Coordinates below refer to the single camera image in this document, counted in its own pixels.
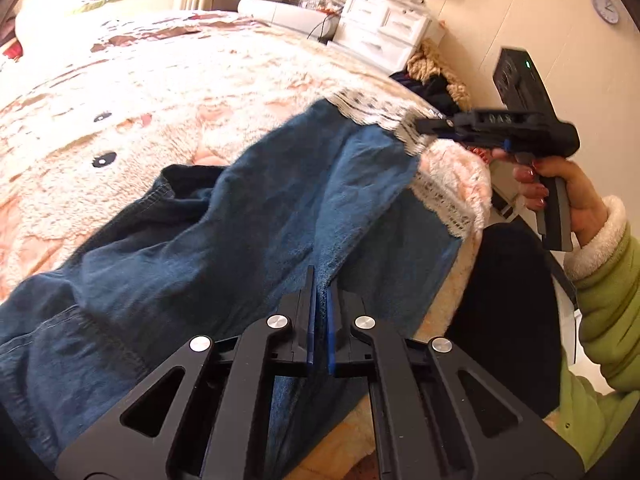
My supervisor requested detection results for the blue denim garment with lace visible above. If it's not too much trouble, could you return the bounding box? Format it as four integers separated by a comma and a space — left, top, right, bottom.
0, 87, 483, 480

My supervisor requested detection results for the person's right hand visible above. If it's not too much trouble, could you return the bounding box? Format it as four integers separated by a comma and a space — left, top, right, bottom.
479, 148, 610, 250

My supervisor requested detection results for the white dressing table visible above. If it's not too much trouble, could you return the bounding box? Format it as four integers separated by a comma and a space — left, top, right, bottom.
212, 0, 346, 43

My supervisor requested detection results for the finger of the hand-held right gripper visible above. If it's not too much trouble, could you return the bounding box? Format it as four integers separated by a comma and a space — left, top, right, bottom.
414, 116, 457, 139

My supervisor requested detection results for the dark clothes pile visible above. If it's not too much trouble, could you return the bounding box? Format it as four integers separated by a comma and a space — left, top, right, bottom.
390, 70, 471, 117

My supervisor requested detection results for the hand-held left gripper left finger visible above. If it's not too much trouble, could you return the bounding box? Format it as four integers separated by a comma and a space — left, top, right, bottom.
54, 265, 318, 480

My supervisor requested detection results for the black cable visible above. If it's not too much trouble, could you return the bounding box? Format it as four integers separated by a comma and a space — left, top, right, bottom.
307, 12, 342, 43

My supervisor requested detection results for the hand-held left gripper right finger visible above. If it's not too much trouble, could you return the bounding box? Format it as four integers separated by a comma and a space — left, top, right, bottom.
326, 287, 586, 480

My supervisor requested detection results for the round wall clock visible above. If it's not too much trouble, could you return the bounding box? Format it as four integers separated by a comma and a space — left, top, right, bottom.
593, 0, 620, 25

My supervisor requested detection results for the person's green jacket torso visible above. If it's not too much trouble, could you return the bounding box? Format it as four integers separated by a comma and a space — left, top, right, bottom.
545, 350, 640, 472

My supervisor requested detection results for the white drawer cabinet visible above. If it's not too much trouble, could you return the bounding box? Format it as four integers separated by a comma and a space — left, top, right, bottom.
327, 0, 433, 73

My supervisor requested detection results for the person's leg in black trousers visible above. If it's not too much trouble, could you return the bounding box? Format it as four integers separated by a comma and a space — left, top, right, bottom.
445, 222, 581, 418

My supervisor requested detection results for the person's right forearm green sleeve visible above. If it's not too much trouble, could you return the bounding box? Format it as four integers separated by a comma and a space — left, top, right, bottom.
564, 195, 640, 396

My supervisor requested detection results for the pink and white printed blanket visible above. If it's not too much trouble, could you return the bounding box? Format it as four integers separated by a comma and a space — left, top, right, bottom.
0, 10, 495, 468

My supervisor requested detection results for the yellow knitted cloth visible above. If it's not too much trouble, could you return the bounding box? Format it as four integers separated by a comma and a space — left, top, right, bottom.
406, 40, 471, 111

